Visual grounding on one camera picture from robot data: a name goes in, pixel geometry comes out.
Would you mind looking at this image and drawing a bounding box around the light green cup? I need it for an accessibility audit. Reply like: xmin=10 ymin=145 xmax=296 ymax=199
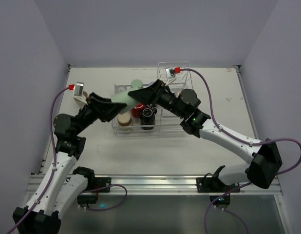
xmin=111 ymin=88 xmax=139 ymax=114

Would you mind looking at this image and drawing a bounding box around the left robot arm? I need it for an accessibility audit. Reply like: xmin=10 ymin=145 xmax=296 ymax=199
xmin=12 ymin=93 xmax=127 ymax=234

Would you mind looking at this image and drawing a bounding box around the green cup in low rack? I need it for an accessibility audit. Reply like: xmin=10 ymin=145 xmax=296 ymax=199
xmin=131 ymin=79 xmax=144 ymax=90

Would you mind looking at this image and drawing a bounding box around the cream and brown cup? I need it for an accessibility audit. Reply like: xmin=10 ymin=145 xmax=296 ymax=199
xmin=117 ymin=112 xmax=132 ymax=131

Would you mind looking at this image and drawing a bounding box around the red mug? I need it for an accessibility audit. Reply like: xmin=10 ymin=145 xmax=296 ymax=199
xmin=131 ymin=103 xmax=146 ymax=118

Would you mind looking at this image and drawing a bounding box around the black mug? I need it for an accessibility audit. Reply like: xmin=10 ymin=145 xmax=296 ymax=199
xmin=140 ymin=108 xmax=157 ymax=130

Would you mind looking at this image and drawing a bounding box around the clear glass rear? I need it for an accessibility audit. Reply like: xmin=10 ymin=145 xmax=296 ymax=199
xmin=115 ymin=85 xmax=128 ymax=95

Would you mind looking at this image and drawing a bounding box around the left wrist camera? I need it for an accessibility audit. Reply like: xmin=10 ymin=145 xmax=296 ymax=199
xmin=73 ymin=82 xmax=85 ymax=99

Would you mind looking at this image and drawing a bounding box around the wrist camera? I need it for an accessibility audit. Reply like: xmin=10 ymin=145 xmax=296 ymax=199
xmin=73 ymin=82 xmax=85 ymax=99
xmin=165 ymin=68 xmax=176 ymax=86

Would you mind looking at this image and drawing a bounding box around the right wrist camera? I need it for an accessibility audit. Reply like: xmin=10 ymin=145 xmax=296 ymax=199
xmin=165 ymin=68 xmax=176 ymax=86

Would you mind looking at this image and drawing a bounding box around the tall white wire rack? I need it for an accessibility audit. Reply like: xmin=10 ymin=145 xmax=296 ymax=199
xmin=157 ymin=61 xmax=199 ymax=133

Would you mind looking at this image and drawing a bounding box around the low white wire rack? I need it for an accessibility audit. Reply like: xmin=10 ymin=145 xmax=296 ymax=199
xmin=112 ymin=79 xmax=163 ymax=137

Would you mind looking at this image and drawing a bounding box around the aluminium mounting rail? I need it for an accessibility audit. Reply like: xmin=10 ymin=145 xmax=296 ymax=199
xmin=27 ymin=173 xmax=282 ymax=195

